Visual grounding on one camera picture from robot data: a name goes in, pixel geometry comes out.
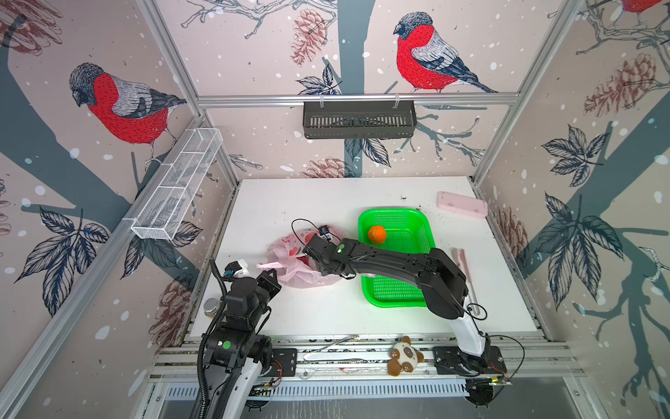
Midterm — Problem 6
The orange fruit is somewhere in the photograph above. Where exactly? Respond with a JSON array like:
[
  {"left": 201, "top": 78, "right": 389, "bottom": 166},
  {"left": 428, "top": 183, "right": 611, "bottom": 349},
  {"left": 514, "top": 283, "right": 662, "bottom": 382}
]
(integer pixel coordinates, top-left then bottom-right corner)
[{"left": 367, "top": 225, "right": 387, "bottom": 244}]

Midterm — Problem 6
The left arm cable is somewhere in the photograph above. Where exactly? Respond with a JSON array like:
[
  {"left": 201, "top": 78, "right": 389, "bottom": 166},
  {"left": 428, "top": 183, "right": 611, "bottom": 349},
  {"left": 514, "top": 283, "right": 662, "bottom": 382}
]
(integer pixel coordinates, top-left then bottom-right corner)
[{"left": 208, "top": 258, "right": 229, "bottom": 300}]

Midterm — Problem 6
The white mesh wall shelf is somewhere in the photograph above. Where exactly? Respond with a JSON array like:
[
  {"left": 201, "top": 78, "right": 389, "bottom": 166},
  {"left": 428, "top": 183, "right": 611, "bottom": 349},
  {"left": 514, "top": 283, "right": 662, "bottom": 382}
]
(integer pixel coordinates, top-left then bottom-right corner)
[{"left": 131, "top": 127, "right": 223, "bottom": 240}]

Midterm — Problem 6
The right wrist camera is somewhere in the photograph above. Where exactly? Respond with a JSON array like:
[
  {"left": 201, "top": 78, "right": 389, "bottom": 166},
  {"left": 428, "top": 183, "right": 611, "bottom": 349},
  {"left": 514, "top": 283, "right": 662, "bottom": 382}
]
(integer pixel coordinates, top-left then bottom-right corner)
[{"left": 318, "top": 225, "right": 332, "bottom": 240}]

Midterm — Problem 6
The green plastic basket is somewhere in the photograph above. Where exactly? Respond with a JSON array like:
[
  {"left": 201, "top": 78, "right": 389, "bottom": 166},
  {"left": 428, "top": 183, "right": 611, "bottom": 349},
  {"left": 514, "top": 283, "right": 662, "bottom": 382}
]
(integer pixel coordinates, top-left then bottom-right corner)
[{"left": 357, "top": 207, "right": 437, "bottom": 309}]

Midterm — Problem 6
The black hanging wire basket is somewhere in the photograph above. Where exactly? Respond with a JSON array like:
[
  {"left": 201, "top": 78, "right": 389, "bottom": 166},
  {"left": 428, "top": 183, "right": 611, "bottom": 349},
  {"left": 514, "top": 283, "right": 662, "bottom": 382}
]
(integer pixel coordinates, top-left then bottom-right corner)
[{"left": 303, "top": 101, "right": 417, "bottom": 140}]

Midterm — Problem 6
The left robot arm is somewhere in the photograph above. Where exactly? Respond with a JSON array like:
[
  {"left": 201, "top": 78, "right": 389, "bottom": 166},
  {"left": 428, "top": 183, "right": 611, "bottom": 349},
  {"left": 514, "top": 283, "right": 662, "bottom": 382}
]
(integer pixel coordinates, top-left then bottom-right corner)
[{"left": 190, "top": 263, "right": 281, "bottom": 418}]

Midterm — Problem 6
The pink plastic bag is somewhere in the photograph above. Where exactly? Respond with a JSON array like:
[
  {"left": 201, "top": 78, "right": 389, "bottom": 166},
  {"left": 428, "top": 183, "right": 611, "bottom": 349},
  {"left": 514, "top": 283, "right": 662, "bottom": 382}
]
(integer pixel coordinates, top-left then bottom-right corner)
[{"left": 256, "top": 228, "right": 342, "bottom": 288}]

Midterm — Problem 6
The plush panda toy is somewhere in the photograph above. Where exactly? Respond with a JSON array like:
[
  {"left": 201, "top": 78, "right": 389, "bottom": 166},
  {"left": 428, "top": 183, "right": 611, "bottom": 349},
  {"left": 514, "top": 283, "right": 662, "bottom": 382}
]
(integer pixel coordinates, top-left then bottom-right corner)
[{"left": 387, "top": 336, "right": 425, "bottom": 376}]

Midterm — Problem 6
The metal can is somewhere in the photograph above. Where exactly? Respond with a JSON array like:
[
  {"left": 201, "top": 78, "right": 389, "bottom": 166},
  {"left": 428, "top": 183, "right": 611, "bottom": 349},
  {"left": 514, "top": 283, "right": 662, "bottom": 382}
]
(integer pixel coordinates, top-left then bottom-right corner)
[{"left": 202, "top": 298, "right": 222, "bottom": 319}]

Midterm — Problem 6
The pink rectangular box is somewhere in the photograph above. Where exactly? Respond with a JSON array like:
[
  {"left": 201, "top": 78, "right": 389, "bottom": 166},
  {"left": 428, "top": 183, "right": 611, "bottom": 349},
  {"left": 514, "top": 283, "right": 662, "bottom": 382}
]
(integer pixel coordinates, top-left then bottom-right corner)
[{"left": 436, "top": 191, "right": 489, "bottom": 218}]

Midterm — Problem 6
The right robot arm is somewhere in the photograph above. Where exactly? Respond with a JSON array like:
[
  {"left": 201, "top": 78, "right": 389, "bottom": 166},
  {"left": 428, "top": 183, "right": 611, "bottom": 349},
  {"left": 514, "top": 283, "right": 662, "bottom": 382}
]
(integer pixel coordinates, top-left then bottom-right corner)
[{"left": 304, "top": 236, "right": 507, "bottom": 377}]

